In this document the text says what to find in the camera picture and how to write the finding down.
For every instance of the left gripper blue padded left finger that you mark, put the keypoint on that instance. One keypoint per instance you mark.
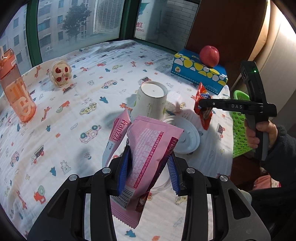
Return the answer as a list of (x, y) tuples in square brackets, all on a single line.
[(124, 167)]

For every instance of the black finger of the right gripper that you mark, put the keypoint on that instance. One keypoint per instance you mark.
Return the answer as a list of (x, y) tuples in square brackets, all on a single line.
[(214, 104)]

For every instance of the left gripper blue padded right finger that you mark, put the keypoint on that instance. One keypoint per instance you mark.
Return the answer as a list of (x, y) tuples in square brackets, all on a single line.
[(174, 176)]

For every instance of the red orange snack wrapper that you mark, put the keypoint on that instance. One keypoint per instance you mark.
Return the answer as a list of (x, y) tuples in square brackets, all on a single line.
[(205, 116)]

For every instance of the pink Franzzi snack wrapper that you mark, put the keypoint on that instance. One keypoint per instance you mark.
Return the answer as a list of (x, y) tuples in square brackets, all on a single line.
[(150, 144)]

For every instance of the white plastic cup lid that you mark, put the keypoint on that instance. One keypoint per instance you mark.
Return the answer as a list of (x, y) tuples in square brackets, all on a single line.
[(189, 139)]

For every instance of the white paper cup green logo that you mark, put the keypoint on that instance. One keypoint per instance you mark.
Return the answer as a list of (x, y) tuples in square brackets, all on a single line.
[(150, 101)]

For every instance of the green plastic mesh trash basket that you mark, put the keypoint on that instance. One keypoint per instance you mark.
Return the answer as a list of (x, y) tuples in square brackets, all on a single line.
[(240, 145)]

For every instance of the red apple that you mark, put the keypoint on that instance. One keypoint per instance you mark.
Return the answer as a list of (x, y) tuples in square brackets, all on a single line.
[(209, 56)]

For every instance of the blue yellow tissue box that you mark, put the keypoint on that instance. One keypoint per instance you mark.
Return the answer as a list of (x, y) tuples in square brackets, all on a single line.
[(186, 64)]

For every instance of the cartoon printed white bed sheet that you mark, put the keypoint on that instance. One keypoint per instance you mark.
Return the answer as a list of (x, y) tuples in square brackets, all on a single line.
[(72, 124)]

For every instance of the small plush doll toy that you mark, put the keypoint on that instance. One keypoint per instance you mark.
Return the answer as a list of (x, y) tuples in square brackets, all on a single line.
[(60, 73)]

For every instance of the orange plastic water bottle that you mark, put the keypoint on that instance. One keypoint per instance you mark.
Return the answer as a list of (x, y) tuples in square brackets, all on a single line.
[(14, 87)]

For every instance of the green window frame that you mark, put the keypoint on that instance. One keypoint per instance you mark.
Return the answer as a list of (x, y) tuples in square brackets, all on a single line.
[(55, 28)]

